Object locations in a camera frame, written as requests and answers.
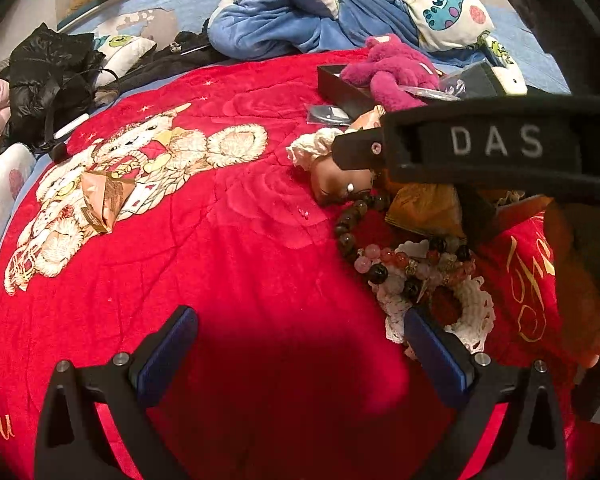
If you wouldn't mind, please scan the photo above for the round silver tin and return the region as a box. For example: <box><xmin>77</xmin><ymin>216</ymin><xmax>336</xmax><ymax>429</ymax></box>
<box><xmin>304</xmin><ymin>101</ymin><xmax>354</xmax><ymax>127</ymax></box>

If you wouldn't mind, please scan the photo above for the monster printed blue blanket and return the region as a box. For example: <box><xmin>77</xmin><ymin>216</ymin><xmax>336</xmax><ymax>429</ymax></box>
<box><xmin>207</xmin><ymin>0</ymin><xmax>529</xmax><ymax>68</ymax></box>

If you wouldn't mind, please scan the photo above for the brown bead bracelet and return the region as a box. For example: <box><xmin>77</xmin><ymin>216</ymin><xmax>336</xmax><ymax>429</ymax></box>
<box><xmin>333</xmin><ymin>191</ymin><xmax>392</xmax><ymax>262</ymax></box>

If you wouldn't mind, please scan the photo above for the orange triangular snack packet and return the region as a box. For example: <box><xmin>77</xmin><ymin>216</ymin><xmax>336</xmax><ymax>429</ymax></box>
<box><xmin>79</xmin><ymin>169</ymin><xmax>134</xmax><ymax>234</ymax></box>
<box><xmin>351</xmin><ymin>104</ymin><xmax>387</xmax><ymax>132</ymax></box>

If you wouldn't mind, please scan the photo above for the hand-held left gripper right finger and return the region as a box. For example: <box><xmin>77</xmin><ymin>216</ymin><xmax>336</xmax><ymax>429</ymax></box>
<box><xmin>404</xmin><ymin>306</ymin><xmax>567</xmax><ymax>480</ymax></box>

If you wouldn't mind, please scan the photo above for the clear plastic packet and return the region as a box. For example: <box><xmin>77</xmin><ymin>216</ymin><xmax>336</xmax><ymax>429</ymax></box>
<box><xmin>404</xmin><ymin>79</ymin><xmax>464</xmax><ymax>107</ymax></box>

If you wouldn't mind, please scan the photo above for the blue bed sheet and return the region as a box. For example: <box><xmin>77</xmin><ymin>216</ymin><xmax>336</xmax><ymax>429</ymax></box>
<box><xmin>17</xmin><ymin>0</ymin><xmax>576</xmax><ymax>196</ymax></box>

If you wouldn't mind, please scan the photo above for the black garment with buttons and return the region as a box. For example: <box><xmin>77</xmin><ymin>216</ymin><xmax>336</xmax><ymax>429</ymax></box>
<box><xmin>107</xmin><ymin>30</ymin><xmax>237</xmax><ymax>94</ymax></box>

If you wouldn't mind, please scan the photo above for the small monster printed pillow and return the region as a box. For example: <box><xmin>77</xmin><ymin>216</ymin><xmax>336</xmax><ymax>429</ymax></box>
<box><xmin>92</xmin><ymin>32</ymin><xmax>159</xmax><ymax>79</ymax></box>

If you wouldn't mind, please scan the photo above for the pink bead bracelet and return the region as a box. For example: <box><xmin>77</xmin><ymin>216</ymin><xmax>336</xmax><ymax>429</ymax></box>
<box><xmin>354</xmin><ymin>235</ymin><xmax>477</xmax><ymax>303</ymax></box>

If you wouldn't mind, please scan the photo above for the magenta plush toy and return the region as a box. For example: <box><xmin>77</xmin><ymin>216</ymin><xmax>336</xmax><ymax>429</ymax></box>
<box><xmin>339</xmin><ymin>33</ymin><xmax>442</xmax><ymax>112</ymax></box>

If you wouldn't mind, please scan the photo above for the black puffer jacket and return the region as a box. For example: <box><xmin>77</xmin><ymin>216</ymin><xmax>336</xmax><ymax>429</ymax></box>
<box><xmin>0</xmin><ymin>22</ymin><xmax>107</xmax><ymax>157</ymax></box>

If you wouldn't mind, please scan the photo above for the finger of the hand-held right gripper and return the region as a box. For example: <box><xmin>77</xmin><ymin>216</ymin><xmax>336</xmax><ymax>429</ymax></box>
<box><xmin>332</xmin><ymin>127</ymin><xmax>386</xmax><ymax>171</ymax></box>
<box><xmin>459</xmin><ymin>187</ymin><xmax>502</xmax><ymax>249</ymax></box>

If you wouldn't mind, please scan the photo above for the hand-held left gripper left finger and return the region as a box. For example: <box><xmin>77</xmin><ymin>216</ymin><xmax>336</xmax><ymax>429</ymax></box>
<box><xmin>34</xmin><ymin>305</ymin><xmax>200</xmax><ymax>480</ymax></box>

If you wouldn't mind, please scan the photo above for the cream lace scrunchie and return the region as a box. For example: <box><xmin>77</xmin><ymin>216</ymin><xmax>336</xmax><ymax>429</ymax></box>
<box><xmin>286</xmin><ymin>126</ymin><xmax>352</xmax><ymax>169</ymax></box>

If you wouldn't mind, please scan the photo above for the brown plush toy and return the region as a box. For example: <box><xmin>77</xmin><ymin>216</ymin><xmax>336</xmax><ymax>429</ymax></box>
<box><xmin>309</xmin><ymin>156</ymin><xmax>379</xmax><ymax>207</ymax></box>

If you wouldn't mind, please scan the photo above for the black box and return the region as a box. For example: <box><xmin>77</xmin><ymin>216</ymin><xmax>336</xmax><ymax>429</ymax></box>
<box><xmin>316</xmin><ymin>61</ymin><xmax>529</xmax><ymax>118</ymax></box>

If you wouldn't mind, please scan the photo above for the white lace scrunchie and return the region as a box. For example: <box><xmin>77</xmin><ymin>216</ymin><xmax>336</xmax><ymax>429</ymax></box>
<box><xmin>374</xmin><ymin>239</ymin><xmax>497</xmax><ymax>359</ymax></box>

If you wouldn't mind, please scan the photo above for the large lettered monster pillow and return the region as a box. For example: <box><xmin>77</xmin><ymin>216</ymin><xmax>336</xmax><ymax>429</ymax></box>
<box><xmin>0</xmin><ymin>142</ymin><xmax>37</xmax><ymax>302</ymax></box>

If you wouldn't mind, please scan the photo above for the gold foil packet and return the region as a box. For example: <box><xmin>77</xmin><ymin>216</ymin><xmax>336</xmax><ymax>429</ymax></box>
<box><xmin>384</xmin><ymin>181</ymin><xmax>464</xmax><ymax>242</ymax></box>

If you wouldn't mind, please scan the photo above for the white stick device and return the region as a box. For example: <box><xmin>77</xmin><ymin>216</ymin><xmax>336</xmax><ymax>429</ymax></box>
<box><xmin>53</xmin><ymin>112</ymin><xmax>91</xmax><ymax>142</ymax></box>

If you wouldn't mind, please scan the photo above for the red bear printed blanket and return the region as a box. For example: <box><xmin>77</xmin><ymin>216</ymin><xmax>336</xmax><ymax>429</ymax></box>
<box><xmin>0</xmin><ymin>50</ymin><xmax>600</xmax><ymax>480</ymax></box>

